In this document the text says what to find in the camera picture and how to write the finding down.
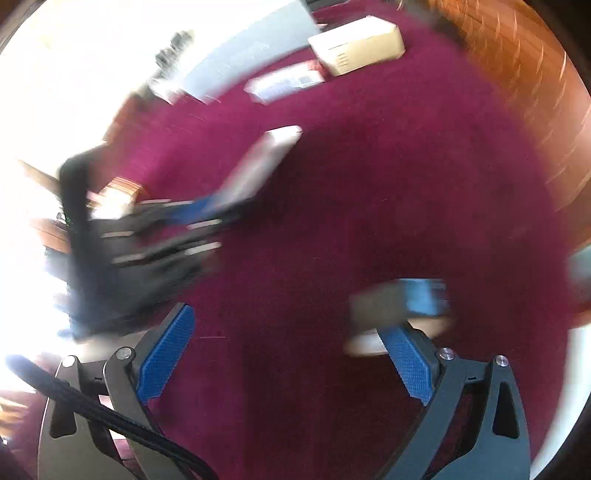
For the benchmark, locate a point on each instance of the grey shoebox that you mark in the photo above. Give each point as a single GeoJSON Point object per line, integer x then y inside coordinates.
{"type": "Point", "coordinates": [244, 50]}

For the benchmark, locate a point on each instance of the maroon tablecloth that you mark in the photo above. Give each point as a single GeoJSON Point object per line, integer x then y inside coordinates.
{"type": "Point", "coordinates": [369, 207]}

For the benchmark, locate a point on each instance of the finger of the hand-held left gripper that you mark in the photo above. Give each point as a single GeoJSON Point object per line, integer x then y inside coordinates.
{"type": "Point", "coordinates": [184, 249]}
{"type": "Point", "coordinates": [194, 210]}

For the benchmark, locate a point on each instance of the wooden partition counter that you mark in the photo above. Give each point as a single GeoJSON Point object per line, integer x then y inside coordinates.
{"type": "Point", "coordinates": [531, 92]}

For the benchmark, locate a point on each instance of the white box dark label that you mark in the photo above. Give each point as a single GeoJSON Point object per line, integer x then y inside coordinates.
{"type": "Point", "coordinates": [263, 161]}

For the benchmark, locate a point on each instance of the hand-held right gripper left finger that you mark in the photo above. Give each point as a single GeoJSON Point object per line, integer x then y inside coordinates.
{"type": "Point", "coordinates": [168, 355]}

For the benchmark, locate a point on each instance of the black tape roll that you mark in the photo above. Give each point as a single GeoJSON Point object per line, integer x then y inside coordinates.
{"type": "Point", "coordinates": [397, 314]}

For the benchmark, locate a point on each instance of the white cardboard box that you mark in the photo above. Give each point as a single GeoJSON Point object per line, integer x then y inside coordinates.
{"type": "Point", "coordinates": [355, 44]}

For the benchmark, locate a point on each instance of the red white small box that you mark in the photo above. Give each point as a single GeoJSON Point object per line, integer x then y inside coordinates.
{"type": "Point", "coordinates": [286, 81]}

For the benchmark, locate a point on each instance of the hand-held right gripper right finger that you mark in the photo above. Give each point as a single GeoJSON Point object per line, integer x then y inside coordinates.
{"type": "Point", "coordinates": [411, 364]}

